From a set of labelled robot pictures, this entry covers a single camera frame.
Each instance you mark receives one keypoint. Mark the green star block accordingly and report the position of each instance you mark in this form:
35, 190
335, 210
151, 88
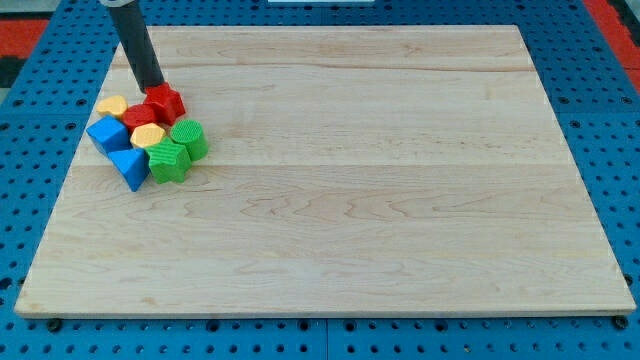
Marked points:
168, 161

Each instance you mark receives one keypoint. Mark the yellow hexagon block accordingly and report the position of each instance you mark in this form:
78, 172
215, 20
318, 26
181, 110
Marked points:
147, 135

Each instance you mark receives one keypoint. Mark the yellow heart block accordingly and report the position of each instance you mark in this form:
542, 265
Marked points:
114, 106

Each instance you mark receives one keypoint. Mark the red star block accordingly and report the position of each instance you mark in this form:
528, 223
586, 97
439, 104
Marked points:
166, 102

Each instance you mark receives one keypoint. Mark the light wooden board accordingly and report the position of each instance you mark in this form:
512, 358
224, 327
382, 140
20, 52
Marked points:
353, 172

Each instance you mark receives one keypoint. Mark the blue triangle block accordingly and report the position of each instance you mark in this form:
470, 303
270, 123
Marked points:
133, 166

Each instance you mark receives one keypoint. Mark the green cylinder block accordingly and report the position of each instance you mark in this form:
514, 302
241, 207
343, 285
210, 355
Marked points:
190, 133

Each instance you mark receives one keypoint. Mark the red cylinder block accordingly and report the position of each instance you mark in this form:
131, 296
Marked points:
138, 115

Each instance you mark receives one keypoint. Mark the blue cube block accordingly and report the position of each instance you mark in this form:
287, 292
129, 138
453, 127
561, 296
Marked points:
108, 135

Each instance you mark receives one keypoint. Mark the blue perforated base panel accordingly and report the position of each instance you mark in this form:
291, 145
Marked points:
45, 112

